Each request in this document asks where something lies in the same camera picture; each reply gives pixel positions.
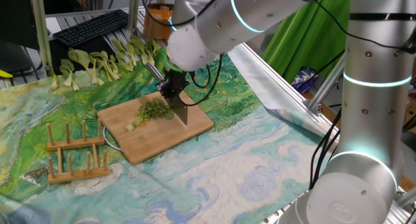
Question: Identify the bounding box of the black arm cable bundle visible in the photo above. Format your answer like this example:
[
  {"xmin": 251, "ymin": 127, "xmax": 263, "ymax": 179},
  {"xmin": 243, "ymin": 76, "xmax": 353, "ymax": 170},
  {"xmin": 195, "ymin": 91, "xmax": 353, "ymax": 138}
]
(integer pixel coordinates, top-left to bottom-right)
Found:
[{"xmin": 308, "ymin": 108, "xmax": 342, "ymax": 190}]

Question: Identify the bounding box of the steel cleaver knife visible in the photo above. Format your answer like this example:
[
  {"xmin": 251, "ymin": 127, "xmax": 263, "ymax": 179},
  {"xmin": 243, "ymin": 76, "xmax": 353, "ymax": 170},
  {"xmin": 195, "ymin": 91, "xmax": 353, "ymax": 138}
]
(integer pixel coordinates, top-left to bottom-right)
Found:
[{"xmin": 145, "ymin": 63, "xmax": 189, "ymax": 126}]

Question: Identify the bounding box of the blue white patterned bag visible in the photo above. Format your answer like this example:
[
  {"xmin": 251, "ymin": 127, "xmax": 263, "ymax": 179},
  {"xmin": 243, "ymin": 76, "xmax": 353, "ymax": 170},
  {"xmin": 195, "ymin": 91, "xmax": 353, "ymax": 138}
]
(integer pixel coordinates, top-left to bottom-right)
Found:
[{"xmin": 291, "ymin": 67, "xmax": 321, "ymax": 94}]

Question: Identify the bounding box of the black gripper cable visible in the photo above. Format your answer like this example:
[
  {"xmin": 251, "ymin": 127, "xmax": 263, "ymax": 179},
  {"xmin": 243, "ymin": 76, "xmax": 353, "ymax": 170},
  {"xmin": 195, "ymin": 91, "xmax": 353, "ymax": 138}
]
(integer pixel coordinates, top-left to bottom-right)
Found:
[{"xmin": 178, "ymin": 53, "xmax": 224, "ymax": 107}]

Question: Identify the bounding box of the clear plastic bag of screws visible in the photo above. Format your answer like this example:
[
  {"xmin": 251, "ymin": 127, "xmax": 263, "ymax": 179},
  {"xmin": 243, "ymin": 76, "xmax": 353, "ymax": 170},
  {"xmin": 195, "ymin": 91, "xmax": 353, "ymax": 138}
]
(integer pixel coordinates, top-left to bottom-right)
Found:
[{"xmin": 19, "ymin": 167, "xmax": 49, "ymax": 186}]

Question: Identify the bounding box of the black computer keyboard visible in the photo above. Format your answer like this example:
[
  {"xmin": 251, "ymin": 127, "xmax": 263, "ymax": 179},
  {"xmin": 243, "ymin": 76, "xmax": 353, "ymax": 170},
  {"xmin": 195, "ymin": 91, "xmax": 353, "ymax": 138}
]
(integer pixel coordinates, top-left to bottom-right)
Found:
[{"xmin": 53, "ymin": 8, "xmax": 129, "ymax": 48}]

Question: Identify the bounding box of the painted landscape tablecloth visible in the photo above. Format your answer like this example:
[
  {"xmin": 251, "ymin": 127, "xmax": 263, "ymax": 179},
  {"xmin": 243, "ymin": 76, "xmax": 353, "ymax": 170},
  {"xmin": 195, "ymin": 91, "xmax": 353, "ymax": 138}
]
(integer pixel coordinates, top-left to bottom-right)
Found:
[{"xmin": 0, "ymin": 45, "xmax": 335, "ymax": 224}]

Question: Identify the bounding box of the plain cardboard box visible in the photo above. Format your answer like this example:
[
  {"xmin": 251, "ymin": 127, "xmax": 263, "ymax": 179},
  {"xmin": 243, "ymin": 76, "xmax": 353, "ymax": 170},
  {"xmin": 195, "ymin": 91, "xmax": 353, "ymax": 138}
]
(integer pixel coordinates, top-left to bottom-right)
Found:
[{"xmin": 402, "ymin": 100, "xmax": 416, "ymax": 132}]

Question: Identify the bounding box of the wooden cutting board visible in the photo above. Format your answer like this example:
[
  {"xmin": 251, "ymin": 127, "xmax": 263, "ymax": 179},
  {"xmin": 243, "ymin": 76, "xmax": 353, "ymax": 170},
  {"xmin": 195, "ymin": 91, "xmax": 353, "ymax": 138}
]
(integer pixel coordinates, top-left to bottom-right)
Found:
[{"xmin": 97, "ymin": 90, "xmax": 215, "ymax": 166}]

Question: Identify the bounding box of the black desk mat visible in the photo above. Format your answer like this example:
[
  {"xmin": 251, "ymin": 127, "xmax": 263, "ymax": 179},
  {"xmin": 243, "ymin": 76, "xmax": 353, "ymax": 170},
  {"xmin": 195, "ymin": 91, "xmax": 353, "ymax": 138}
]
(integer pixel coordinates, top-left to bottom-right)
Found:
[{"xmin": 48, "ymin": 35, "xmax": 114, "ymax": 72}]

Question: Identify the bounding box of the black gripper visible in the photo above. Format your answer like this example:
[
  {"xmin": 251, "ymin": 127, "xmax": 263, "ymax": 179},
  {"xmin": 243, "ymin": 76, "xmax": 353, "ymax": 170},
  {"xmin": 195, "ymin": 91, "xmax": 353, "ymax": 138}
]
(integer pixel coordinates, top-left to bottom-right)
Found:
[{"xmin": 155, "ymin": 69, "xmax": 190, "ymax": 100}]

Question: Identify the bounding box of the aluminium frame post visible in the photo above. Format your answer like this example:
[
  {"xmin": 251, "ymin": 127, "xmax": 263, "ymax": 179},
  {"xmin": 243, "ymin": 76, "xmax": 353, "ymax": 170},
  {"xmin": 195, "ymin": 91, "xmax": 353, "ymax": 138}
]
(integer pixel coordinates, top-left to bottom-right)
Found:
[
  {"xmin": 28, "ymin": 0, "xmax": 53, "ymax": 76},
  {"xmin": 127, "ymin": 0, "xmax": 140, "ymax": 36}
]

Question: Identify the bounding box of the slanted aluminium frame beam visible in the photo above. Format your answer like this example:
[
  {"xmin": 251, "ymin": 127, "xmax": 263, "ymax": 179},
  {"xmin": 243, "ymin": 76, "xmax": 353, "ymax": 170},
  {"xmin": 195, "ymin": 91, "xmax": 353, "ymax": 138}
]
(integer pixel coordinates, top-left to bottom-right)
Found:
[{"xmin": 307, "ymin": 56, "xmax": 345, "ymax": 116}]

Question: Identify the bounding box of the green curtain cloth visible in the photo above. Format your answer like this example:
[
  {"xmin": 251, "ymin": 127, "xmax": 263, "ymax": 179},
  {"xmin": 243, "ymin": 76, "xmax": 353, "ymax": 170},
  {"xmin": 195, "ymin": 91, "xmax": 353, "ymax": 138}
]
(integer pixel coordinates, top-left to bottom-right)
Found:
[{"xmin": 262, "ymin": 0, "xmax": 352, "ymax": 84}]

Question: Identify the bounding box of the wooden peg dish rack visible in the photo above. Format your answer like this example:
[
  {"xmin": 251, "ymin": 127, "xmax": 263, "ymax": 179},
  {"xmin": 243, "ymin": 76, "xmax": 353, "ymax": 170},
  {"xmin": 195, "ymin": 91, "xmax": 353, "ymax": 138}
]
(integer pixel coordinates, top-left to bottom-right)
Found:
[{"xmin": 46, "ymin": 118, "xmax": 111, "ymax": 185}]

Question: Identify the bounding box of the black monitor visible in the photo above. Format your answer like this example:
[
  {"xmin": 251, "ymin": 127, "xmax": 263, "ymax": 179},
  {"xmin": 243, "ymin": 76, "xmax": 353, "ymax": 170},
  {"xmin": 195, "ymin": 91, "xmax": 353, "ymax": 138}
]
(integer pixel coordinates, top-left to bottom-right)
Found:
[{"xmin": 0, "ymin": 0, "xmax": 42, "ymax": 51}]

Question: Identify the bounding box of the cardboard box with orange tape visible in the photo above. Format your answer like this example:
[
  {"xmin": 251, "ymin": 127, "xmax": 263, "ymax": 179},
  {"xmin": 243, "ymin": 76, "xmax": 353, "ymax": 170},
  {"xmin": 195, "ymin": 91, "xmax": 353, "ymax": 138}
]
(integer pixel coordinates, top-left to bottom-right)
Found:
[{"xmin": 143, "ymin": 3, "xmax": 175, "ymax": 40}]

